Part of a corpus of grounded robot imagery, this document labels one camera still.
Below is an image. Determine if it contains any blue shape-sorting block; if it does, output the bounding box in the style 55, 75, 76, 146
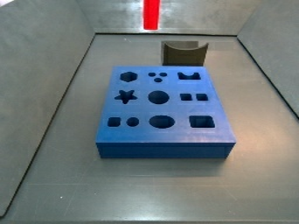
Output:
96, 66, 237, 158

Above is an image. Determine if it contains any dark curved notch block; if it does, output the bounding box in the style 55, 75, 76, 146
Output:
162, 41, 210, 67

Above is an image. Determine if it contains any red vertical strip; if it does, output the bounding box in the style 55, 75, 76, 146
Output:
143, 0, 161, 30

